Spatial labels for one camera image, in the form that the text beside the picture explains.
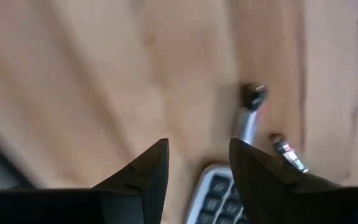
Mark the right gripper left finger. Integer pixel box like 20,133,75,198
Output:
0,138,170,224

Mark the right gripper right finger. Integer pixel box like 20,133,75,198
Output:
229,139,358,224

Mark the grey desk calculator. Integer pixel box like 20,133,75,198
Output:
185,164,251,224

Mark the silver AA battery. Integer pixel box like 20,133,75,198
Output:
231,83,269,147
270,133,310,174

